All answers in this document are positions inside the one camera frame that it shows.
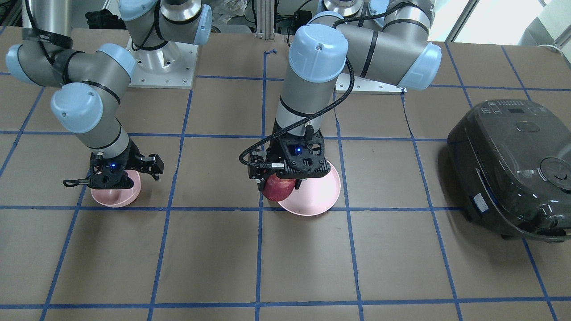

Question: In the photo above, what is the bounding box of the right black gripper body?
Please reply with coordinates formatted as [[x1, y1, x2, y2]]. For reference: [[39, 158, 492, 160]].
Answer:
[[88, 139, 134, 189]]

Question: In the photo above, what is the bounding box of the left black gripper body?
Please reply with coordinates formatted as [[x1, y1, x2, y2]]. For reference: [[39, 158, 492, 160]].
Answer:
[[248, 130, 331, 181]]

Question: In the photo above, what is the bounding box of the red apple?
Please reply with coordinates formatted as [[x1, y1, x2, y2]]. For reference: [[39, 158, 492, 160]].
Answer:
[[262, 173, 296, 202]]

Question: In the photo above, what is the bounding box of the pink bowl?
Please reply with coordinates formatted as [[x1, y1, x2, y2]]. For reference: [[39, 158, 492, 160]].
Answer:
[[91, 170, 141, 208]]

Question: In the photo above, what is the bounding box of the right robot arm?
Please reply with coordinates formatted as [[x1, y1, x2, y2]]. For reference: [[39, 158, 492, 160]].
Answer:
[[5, 0, 212, 189]]

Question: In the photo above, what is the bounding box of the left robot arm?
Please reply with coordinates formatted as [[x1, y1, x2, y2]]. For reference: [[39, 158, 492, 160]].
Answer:
[[239, 0, 441, 192]]

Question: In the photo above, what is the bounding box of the pink plate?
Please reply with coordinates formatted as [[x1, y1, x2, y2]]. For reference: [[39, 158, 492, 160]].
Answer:
[[277, 162, 341, 217]]

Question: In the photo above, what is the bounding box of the dark grey rice cooker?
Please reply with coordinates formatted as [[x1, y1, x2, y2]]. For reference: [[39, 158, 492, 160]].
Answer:
[[447, 99, 571, 243]]

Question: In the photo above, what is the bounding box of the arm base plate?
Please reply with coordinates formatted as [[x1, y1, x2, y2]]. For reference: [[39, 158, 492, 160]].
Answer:
[[126, 38, 200, 89], [335, 73, 407, 95]]

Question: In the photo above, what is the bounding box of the aluminium frame post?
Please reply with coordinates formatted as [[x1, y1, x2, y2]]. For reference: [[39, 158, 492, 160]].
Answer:
[[252, 0, 276, 42]]

